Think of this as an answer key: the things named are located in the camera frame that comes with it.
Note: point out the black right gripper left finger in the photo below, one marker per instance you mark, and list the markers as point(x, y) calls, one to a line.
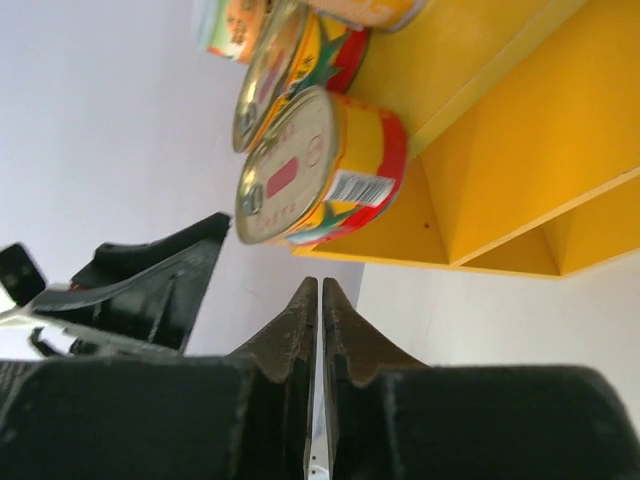
point(245, 415)

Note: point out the oval fish tin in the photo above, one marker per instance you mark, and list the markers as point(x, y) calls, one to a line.
point(328, 165)
point(299, 48)

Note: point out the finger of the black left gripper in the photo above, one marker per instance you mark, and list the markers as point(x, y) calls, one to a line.
point(140, 298)

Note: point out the orange can with white lid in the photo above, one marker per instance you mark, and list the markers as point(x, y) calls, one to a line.
point(229, 28)

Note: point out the orange label can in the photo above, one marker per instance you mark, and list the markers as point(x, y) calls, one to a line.
point(384, 15)

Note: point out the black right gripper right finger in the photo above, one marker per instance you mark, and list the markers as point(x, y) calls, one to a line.
point(390, 416)

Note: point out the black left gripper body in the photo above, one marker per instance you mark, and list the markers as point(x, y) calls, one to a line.
point(22, 282)

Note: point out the yellow wooden shelf cabinet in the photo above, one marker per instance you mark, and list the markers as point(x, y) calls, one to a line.
point(523, 119)

